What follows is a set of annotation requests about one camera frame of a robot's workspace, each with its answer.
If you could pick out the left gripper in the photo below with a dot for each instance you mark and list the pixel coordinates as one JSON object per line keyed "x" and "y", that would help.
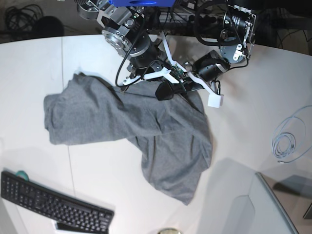
{"x": 202, "y": 74}

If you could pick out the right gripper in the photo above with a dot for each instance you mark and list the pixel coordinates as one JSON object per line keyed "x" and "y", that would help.
{"x": 149, "y": 60}

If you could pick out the grey t-shirt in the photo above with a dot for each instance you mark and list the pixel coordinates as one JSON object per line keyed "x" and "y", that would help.
{"x": 172, "y": 135}

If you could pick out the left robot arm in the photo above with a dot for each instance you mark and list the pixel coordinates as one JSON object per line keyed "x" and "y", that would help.
{"x": 234, "y": 43}

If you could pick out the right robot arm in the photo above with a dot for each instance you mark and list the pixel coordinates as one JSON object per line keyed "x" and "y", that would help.
{"x": 124, "y": 28}

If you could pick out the blue box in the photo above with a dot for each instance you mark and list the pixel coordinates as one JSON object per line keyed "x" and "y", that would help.
{"x": 148, "y": 3}

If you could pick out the round brass object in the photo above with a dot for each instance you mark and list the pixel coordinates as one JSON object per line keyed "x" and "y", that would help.
{"x": 169, "y": 231}

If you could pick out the black computer keyboard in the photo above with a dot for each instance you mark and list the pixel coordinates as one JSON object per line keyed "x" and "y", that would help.
{"x": 66, "y": 210}

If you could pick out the green tape roll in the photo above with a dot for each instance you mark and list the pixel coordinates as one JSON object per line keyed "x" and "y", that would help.
{"x": 22, "y": 175}

